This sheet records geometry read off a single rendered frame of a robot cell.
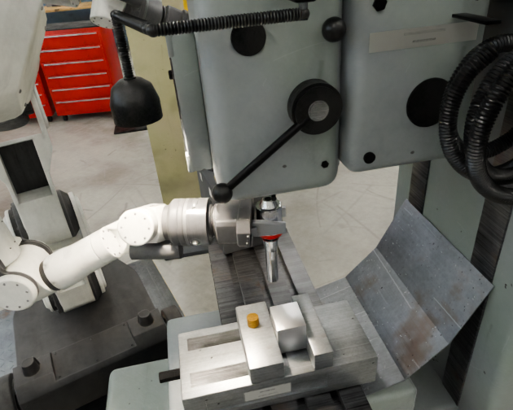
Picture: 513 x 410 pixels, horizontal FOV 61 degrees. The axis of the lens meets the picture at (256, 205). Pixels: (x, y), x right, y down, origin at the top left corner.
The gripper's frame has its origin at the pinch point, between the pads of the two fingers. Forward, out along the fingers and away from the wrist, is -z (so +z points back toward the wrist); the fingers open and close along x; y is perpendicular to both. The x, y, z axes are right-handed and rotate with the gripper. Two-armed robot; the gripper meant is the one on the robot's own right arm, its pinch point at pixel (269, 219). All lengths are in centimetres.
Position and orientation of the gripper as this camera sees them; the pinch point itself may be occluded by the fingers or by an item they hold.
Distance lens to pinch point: 79.8
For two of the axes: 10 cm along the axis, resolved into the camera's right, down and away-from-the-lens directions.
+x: 0.5, -5.3, 8.5
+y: 0.7, 8.5, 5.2
